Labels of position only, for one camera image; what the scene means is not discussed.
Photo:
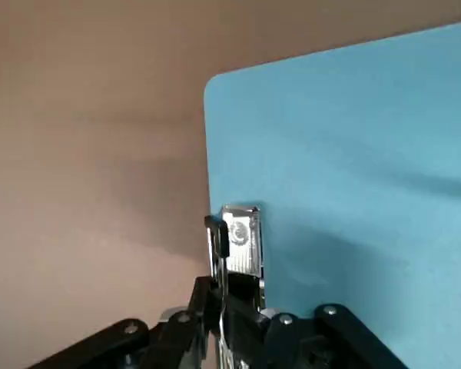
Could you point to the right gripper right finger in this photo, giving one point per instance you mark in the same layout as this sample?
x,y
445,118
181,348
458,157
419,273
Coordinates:
x,y
311,342

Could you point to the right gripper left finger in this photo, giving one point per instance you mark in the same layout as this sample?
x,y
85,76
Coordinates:
x,y
169,338

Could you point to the blue clipboard with silver clip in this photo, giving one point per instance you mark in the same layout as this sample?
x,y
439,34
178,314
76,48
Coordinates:
x,y
349,153

